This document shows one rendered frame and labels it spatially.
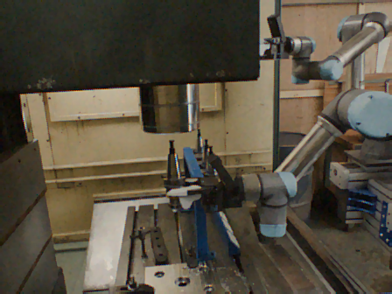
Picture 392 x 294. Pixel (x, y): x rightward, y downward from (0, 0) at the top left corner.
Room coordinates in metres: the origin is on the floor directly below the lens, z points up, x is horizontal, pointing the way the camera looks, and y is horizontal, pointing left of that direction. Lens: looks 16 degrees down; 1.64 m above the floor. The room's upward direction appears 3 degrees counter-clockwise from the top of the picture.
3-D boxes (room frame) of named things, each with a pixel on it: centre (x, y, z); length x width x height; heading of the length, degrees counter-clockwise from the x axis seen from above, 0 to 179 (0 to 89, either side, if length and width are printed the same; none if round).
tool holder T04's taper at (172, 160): (0.87, 0.06, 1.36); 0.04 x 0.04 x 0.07
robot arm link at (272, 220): (0.92, -0.22, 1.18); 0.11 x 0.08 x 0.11; 178
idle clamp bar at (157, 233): (1.15, 0.16, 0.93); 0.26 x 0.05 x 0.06; 11
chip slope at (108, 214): (1.52, 0.13, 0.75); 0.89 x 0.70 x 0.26; 96
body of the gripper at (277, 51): (1.34, -0.33, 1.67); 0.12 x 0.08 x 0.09; 126
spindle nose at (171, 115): (0.87, 0.06, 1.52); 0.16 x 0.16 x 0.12
